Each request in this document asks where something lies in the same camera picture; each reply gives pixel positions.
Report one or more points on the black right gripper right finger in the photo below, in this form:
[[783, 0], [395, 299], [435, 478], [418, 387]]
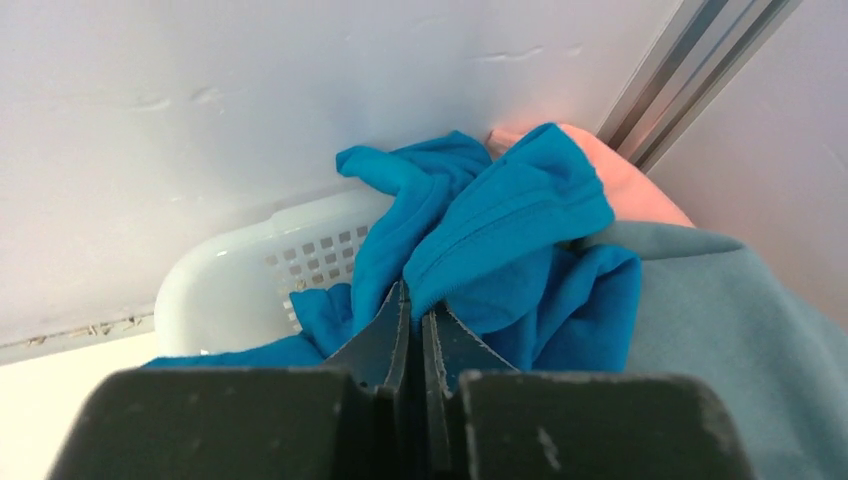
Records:
[[487, 420]]

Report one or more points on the bright blue t shirt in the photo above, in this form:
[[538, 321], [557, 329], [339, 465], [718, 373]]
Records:
[[499, 241]]

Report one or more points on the aluminium corner frame post right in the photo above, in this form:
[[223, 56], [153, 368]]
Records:
[[701, 49]]

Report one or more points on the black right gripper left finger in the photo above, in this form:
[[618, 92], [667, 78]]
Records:
[[342, 419]]

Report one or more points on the grey-blue t shirt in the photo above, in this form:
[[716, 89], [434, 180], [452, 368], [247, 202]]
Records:
[[711, 308]]

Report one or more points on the white plastic laundry basket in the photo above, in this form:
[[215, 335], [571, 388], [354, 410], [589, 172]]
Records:
[[232, 292]]

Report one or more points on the pink t shirt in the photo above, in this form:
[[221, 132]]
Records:
[[629, 179]]

